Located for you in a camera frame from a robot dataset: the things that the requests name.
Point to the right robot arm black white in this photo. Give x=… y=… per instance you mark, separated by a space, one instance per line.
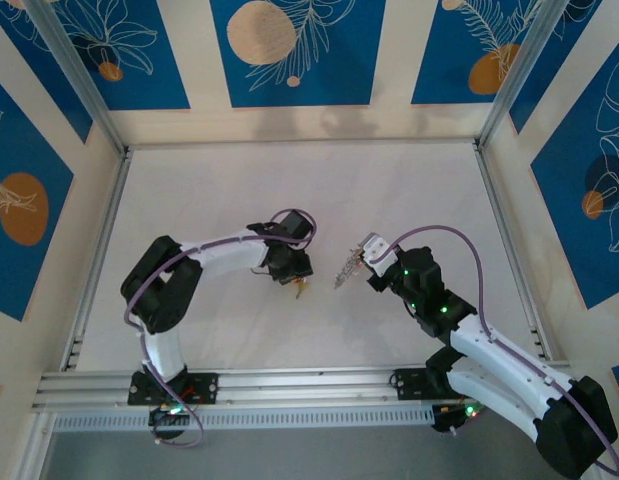
x=499 y=360

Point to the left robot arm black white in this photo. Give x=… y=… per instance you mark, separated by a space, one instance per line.
x=224 y=255

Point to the black controller board green light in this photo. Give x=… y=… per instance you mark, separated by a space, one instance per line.
x=170 y=417
x=456 y=417

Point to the key with red tag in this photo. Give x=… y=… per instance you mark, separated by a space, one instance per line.
x=299 y=292

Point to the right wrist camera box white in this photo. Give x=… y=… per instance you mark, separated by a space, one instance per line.
x=379 y=250

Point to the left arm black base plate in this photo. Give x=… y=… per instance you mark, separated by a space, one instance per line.
x=204 y=387

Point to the aluminium mounting rail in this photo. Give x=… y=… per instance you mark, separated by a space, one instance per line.
x=309 y=382

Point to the aluminium frame post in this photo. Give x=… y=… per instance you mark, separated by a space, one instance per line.
x=84 y=75
x=519 y=75

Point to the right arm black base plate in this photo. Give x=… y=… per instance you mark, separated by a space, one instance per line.
x=409 y=384

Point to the aluminium table side rail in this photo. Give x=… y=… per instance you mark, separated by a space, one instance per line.
x=499 y=210
x=106 y=240

